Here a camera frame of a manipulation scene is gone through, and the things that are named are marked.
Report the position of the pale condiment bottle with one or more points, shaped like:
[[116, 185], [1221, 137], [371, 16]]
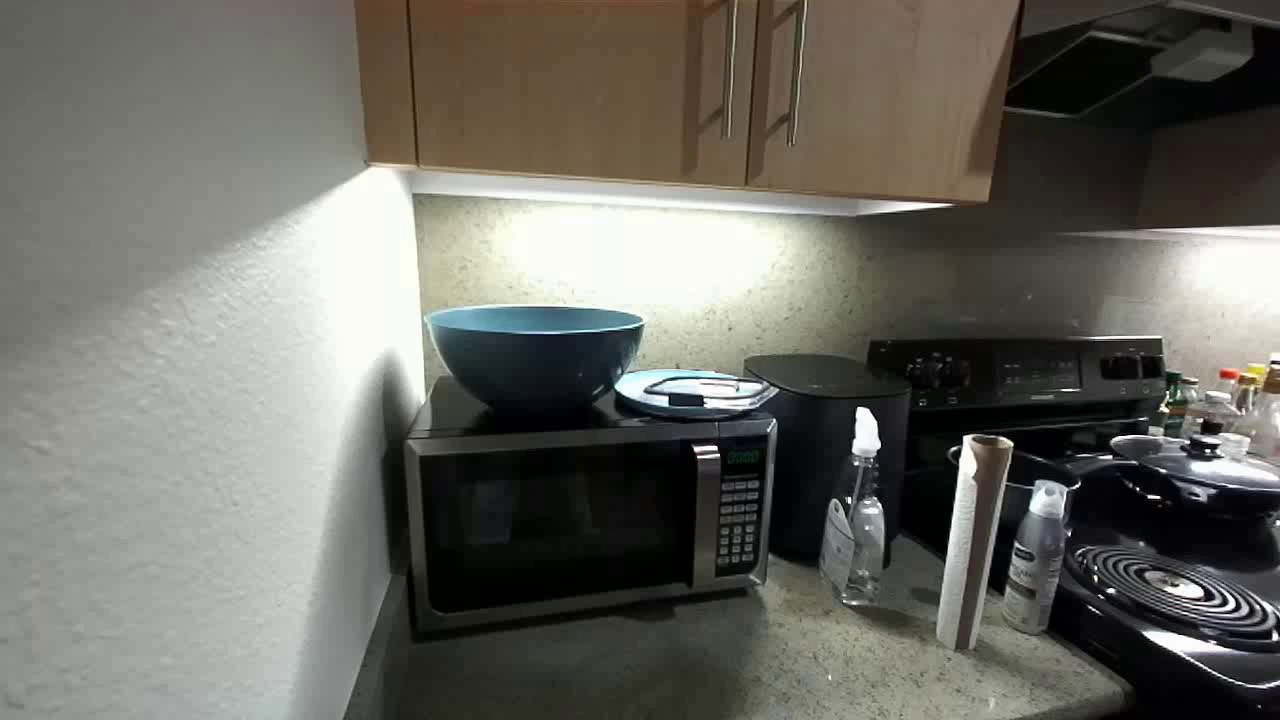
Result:
[[1271, 394]]

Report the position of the small white capped bottle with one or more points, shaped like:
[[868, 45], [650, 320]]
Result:
[[1033, 564]]

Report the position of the yellow capped condiment bottle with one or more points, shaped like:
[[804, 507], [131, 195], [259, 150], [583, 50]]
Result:
[[1241, 390]]

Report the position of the green glass bottle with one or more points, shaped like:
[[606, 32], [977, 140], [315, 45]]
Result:
[[1179, 406]]

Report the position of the clear spray bottle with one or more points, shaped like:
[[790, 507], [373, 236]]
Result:
[[853, 534]]

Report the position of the large blue bowl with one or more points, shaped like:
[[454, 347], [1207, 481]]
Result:
[[534, 352]]

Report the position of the wooden wall cabinet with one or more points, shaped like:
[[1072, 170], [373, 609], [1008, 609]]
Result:
[[575, 80]]

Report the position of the black electric stove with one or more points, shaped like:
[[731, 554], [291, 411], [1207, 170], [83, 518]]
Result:
[[1014, 375]]

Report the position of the white plate with lid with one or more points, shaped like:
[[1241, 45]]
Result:
[[694, 394]]

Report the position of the black air fryer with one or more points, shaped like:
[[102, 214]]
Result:
[[813, 454]]

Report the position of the black pot with lid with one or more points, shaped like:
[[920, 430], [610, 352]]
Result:
[[1184, 503]]

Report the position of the dark range hood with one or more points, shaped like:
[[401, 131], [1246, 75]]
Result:
[[1134, 62]]

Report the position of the black coil burner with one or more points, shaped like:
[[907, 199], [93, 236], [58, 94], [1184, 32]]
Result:
[[1172, 586]]

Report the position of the paper towel roll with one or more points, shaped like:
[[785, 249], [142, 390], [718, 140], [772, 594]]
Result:
[[971, 544]]

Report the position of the black steel microwave oven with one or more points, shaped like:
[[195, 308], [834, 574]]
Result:
[[561, 521]]

